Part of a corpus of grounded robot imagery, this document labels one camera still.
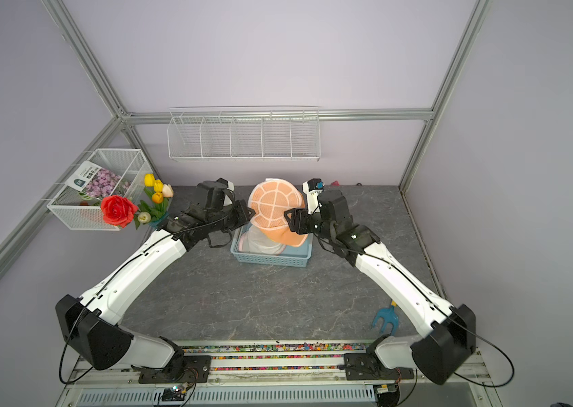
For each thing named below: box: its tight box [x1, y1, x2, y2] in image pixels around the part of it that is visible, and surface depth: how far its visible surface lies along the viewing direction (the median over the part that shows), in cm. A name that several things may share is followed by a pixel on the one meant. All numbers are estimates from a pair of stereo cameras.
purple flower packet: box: [65, 160, 132, 201], surface depth 75 cm
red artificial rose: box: [100, 195, 140, 229], surface depth 67 cm
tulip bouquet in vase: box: [133, 172, 175, 230], surface depth 82 cm
